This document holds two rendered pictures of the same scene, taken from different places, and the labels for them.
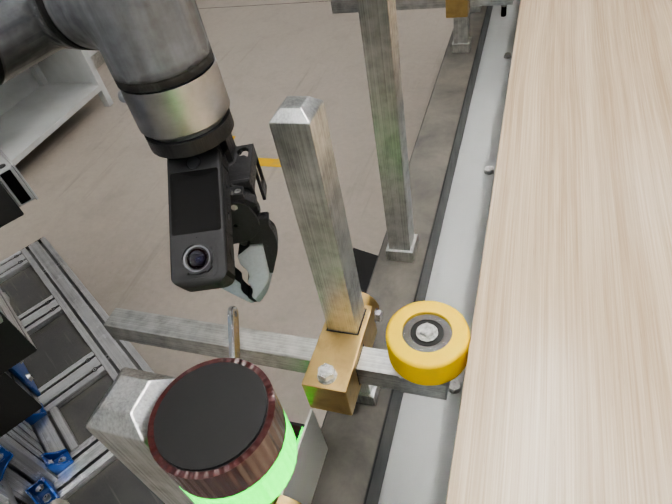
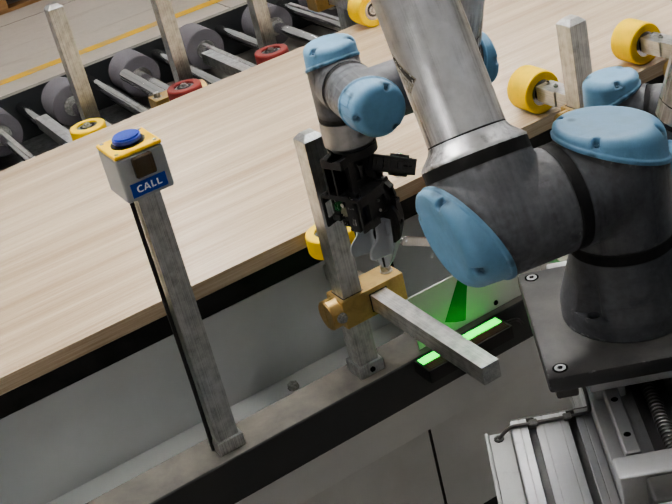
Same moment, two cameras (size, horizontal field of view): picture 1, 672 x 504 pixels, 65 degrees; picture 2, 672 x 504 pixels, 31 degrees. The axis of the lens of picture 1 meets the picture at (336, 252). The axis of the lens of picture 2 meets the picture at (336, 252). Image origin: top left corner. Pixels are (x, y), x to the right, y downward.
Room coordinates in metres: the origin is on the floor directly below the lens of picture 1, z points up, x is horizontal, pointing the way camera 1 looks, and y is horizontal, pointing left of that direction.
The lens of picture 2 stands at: (1.63, 1.04, 1.80)
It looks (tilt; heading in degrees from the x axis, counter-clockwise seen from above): 28 degrees down; 220
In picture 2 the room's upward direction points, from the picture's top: 14 degrees counter-clockwise
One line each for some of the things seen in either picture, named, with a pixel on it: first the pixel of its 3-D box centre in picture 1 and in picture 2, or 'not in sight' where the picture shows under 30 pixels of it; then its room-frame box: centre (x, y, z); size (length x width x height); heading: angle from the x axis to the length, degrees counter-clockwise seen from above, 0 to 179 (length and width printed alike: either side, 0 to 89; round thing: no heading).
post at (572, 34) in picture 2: not in sight; (587, 150); (-0.07, 0.22, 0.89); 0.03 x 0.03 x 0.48; 64
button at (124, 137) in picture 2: not in sight; (127, 140); (0.61, -0.11, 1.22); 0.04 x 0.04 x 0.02
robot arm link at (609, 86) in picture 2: not in sight; (616, 113); (0.26, 0.43, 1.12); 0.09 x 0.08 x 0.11; 101
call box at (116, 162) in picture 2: not in sight; (136, 167); (0.61, -0.11, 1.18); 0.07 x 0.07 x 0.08; 64
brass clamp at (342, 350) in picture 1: (344, 348); (362, 298); (0.36, 0.02, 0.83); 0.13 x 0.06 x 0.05; 154
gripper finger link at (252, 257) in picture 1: (259, 256); (364, 244); (0.40, 0.08, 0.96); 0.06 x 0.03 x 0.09; 174
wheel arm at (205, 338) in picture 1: (263, 349); (405, 316); (0.38, 0.11, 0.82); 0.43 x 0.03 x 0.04; 64
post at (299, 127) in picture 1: (341, 299); (342, 271); (0.38, 0.01, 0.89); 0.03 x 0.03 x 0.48; 64
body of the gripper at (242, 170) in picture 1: (212, 174); (356, 183); (0.40, 0.09, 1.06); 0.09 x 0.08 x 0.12; 174
